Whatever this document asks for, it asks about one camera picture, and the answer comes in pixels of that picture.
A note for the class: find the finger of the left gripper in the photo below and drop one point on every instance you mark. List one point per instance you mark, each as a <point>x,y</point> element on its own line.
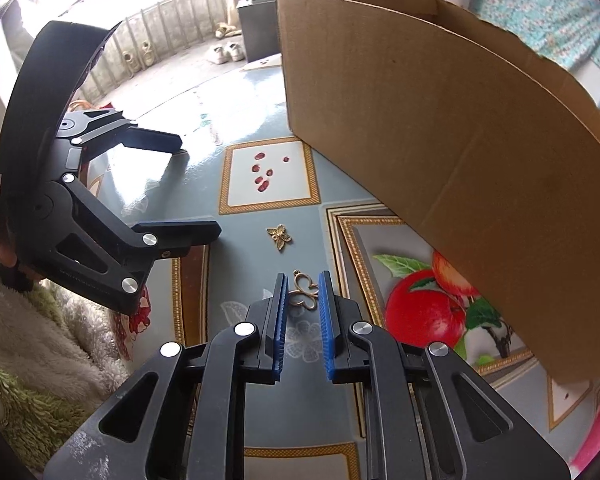
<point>173,239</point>
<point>146,139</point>

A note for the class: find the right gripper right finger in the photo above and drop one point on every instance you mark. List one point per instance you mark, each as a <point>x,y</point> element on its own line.
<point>344,362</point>

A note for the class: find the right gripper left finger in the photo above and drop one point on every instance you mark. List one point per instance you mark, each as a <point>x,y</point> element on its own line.
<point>264,359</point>

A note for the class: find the gold butterfly pendant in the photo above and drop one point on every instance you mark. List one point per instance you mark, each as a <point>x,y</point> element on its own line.
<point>304,291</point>

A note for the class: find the left hand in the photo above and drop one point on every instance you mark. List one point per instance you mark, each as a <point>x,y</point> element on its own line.
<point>12,273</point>

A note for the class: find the gold flower charm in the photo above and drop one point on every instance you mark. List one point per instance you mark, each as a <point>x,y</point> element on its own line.
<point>280,237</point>

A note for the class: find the white sneakers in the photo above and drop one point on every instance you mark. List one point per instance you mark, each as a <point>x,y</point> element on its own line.
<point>224,53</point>

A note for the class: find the green fuzzy sleeve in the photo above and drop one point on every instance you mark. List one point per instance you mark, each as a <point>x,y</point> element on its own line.
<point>58,363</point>

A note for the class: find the dark grey cabinet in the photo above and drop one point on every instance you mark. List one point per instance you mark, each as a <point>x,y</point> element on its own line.
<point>258,20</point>

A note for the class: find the brown cardboard box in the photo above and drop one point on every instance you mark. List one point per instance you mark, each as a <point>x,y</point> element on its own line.
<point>488,151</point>

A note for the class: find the teal floral hanging cloth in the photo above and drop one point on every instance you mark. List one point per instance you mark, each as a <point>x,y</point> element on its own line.
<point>565,31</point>

